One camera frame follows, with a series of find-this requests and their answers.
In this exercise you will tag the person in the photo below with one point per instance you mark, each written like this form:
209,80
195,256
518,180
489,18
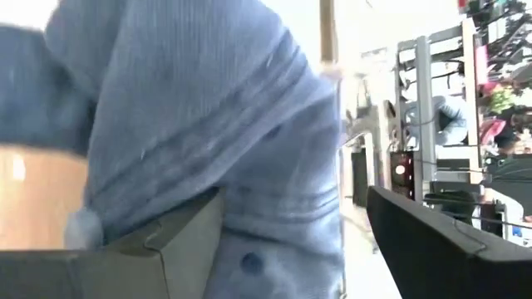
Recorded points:
451,120

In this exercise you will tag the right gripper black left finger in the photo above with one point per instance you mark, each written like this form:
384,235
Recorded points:
174,253

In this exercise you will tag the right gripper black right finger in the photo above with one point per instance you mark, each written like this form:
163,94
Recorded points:
436,257

